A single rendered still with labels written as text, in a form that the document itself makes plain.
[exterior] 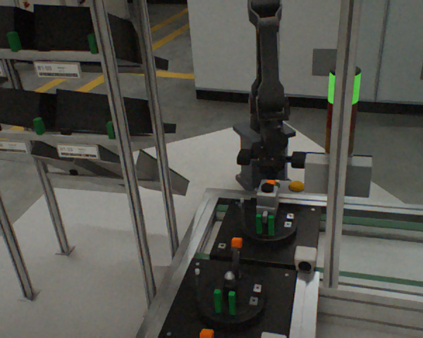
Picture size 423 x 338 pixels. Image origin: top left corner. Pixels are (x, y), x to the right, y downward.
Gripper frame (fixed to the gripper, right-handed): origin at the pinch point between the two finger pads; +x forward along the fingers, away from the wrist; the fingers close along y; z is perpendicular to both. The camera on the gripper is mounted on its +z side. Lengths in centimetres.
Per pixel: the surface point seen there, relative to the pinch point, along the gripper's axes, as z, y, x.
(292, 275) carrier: 36.5, 9.4, 3.5
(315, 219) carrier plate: 15.2, 13.0, 3.3
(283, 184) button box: -1.9, 3.1, 4.0
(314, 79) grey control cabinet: -280, -6, 70
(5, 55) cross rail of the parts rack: 43, -41, -46
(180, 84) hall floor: -335, -143, 95
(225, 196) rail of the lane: 6.9, -11.8, 4.1
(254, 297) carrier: 47.5, 3.2, 0.4
